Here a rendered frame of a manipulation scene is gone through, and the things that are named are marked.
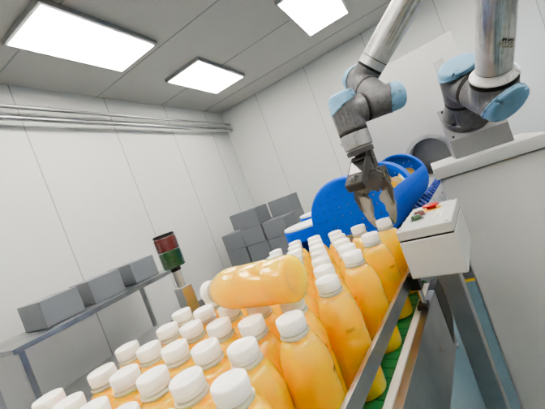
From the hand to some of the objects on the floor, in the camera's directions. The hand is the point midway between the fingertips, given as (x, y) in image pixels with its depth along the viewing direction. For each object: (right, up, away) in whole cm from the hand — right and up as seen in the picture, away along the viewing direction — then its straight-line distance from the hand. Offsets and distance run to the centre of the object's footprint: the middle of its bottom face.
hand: (383, 221), depth 81 cm
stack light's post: (-17, -122, +11) cm, 124 cm away
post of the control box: (+43, -101, -12) cm, 110 cm away
